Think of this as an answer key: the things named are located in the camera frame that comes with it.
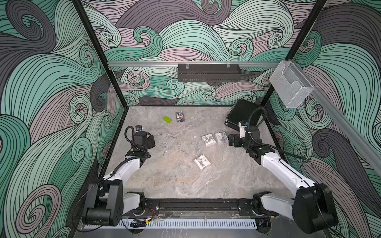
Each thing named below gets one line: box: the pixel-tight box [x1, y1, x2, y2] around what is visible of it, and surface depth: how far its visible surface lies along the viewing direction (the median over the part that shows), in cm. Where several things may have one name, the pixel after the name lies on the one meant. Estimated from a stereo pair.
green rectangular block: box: [162, 116, 173, 124], surface depth 113 cm
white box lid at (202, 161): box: [193, 153, 211, 170], surface depth 88 cm
